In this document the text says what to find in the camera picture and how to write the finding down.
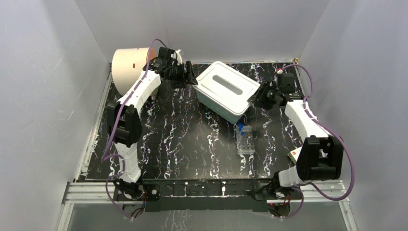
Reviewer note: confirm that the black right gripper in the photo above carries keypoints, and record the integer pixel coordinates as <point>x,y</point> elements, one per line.
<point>259,96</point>

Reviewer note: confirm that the small paper label card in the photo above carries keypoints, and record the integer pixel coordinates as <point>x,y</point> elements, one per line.
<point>294,154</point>

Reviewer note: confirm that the clear acrylic test tube rack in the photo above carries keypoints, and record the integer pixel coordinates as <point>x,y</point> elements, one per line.
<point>245,144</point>

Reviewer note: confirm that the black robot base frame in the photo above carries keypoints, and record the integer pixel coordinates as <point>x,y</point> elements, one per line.
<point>257,195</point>

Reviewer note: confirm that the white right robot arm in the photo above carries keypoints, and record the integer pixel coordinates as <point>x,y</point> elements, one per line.
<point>321,154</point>

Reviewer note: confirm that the cream cylindrical centrifuge machine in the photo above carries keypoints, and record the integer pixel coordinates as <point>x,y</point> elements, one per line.
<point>127,65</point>

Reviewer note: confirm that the white plastic bin lid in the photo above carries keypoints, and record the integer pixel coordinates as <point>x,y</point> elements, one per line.
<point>222,82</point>

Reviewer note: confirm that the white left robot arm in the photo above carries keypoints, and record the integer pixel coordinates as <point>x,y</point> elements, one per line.
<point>124,119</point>

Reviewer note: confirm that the aluminium rail frame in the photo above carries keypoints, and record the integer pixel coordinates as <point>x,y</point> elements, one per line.
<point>335,189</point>

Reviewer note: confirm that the teal plastic bin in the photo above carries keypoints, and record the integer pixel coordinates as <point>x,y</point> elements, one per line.
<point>224,109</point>

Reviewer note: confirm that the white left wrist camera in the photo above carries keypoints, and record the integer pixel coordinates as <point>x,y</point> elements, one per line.
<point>178,54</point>

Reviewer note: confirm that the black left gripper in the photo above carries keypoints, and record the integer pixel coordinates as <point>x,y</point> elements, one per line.
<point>185,74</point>

